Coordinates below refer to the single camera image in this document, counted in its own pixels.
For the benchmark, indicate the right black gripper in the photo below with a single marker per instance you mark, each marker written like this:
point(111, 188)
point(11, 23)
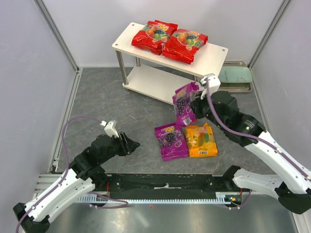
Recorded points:
point(196, 108)

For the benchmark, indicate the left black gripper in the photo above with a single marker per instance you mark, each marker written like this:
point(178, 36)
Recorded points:
point(124, 143)

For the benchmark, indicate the purple grape candy bag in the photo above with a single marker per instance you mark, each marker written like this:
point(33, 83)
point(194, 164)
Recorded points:
point(172, 142)
point(181, 101)

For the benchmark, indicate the orange mango candy bag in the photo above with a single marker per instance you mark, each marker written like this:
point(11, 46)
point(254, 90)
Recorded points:
point(200, 141)

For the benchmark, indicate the red fruit candy bag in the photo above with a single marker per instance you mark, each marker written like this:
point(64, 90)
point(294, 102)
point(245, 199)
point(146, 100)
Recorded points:
point(154, 36)
point(183, 45)

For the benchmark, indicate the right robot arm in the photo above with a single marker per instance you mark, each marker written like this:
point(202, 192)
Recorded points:
point(291, 185)

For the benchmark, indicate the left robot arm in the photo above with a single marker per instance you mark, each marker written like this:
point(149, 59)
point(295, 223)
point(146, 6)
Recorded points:
point(83, 175)

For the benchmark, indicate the white two-tier wooden shelf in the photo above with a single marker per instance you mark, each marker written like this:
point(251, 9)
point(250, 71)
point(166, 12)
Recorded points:
point(156, 83)

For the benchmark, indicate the metal tray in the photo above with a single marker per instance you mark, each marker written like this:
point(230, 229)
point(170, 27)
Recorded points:
point(236, 87)

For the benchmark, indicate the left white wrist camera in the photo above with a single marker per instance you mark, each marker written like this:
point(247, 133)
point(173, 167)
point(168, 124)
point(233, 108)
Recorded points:
point(109, 128)

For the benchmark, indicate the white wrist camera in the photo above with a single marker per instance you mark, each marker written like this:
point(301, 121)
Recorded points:
point(109, 128)
point(210, 80)

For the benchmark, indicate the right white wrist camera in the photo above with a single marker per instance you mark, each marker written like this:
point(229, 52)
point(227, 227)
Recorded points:
point(210, 80)

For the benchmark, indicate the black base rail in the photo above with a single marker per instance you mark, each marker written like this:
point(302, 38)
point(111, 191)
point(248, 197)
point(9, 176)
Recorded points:
point(123, 181)

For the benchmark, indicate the white slotted cable duct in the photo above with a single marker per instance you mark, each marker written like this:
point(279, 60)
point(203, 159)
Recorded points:
point(171, 195)

